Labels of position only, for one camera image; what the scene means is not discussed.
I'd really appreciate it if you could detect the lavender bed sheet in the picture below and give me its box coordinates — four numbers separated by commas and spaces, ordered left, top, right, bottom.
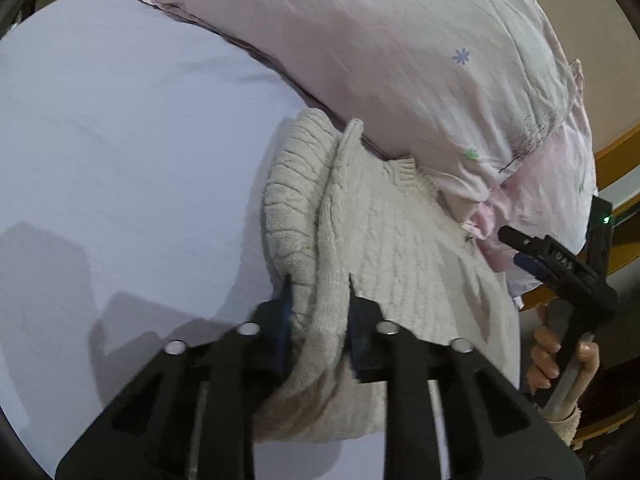
1, 0, 305, 472

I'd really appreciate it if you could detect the pink floral duvet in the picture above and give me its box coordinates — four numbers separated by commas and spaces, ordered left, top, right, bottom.
141, 0, 597, 297

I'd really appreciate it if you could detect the person's right hand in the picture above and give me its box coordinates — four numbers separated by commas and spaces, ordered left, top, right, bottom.
527, 303, 600, 418

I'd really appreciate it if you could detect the beige cable-knit sweater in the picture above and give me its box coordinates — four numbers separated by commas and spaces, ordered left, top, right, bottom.
254, 108, 520, 442

